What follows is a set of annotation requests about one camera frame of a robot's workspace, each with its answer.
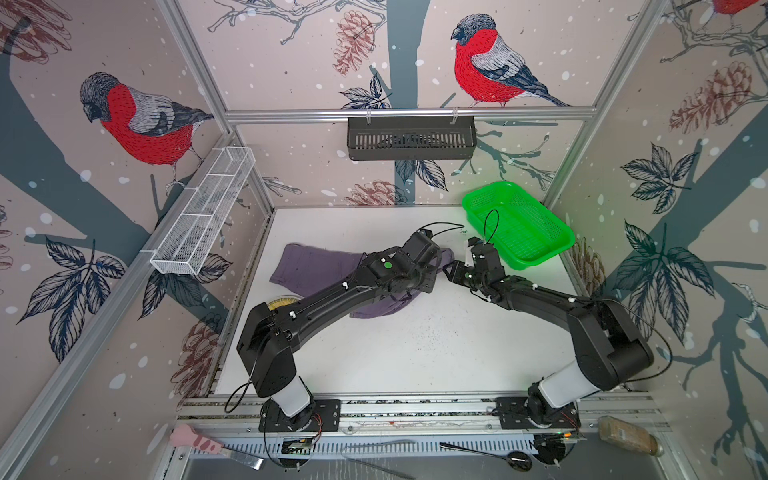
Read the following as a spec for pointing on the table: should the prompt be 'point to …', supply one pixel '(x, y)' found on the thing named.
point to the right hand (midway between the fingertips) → (447, 264)
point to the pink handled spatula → (185, 435)
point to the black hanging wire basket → (411, 138)
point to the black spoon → (518, 460)
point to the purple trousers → (298, 268)
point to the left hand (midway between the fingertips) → (434, 270)
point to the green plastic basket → (521, 225)
